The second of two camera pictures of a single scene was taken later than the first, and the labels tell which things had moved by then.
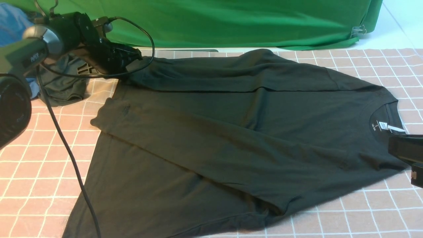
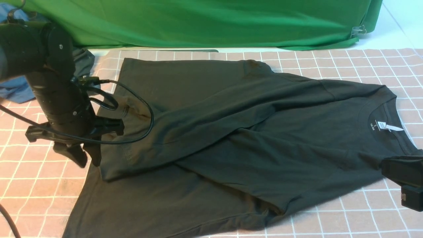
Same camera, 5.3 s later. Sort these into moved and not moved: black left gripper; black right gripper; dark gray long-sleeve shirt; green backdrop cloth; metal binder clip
Moved: black left gripper; black right gripper
Not moved: green backdrop cloth; metal binder clip; dark gray long-sleeve shirt
